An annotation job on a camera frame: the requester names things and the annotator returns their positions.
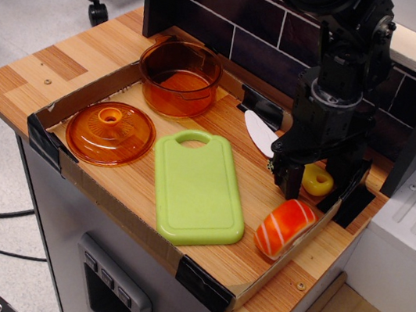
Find cardboard fence with black tape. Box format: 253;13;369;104
27;59;385;312

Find grey toy oven front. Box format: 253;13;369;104
78;234;152;312

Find salmon nigiri sushi toy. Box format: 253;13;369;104
253;199;318;260

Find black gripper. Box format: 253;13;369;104
271;71;375;199

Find orange transparent pot lid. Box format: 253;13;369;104
66;101;156;167

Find white toy knife yellow handle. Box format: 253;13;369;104
244;109;335;197

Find green plastic cutting board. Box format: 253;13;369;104
154;129;245;246

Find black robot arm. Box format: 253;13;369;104
270;0;396;199

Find orange transparent pot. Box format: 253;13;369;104
138;35;223;118

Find white toy sink counter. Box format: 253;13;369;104
345;170;416;312

